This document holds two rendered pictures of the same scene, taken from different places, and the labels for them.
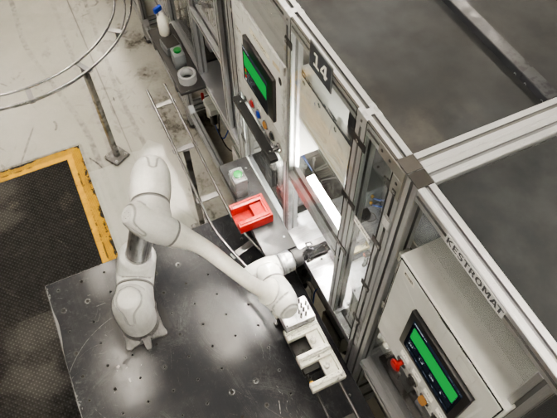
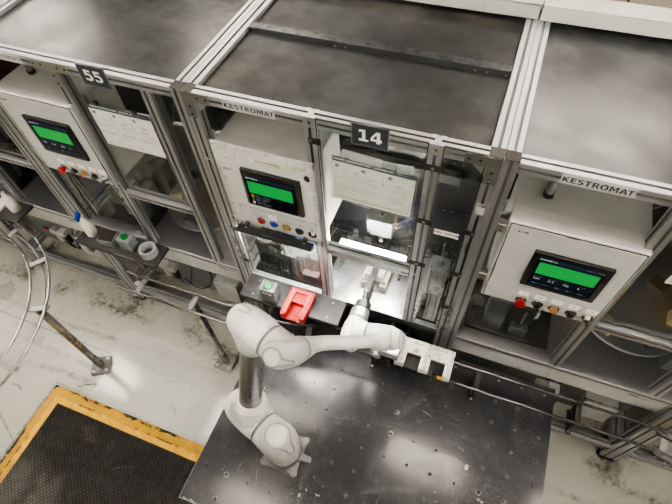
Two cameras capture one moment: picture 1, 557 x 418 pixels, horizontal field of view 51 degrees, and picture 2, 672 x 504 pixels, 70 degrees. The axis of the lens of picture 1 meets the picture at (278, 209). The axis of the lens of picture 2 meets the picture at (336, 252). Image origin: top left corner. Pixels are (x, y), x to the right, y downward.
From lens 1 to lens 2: 0.83 m
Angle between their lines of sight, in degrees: 23
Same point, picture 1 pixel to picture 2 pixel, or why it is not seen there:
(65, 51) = not seen: outside the picture
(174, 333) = (314, 434)
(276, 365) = (398, 390)
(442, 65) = (434, 90)
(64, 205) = (91, 438)
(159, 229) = (299, 349)
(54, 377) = not seen: outside the picture
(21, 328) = not seen: outside the picture
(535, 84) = (495, 68)
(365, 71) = (399, 121)
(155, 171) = (255, 313)
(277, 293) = (386, 334)
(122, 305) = (278, 443)
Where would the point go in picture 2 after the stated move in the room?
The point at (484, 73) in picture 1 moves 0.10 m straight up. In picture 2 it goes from (460, 80) to (465, 53)
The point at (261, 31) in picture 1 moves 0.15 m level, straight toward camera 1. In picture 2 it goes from (266, 152) to (294, 171)
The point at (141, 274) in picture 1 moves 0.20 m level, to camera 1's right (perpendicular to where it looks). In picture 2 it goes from (265, 411) to (298, 379)
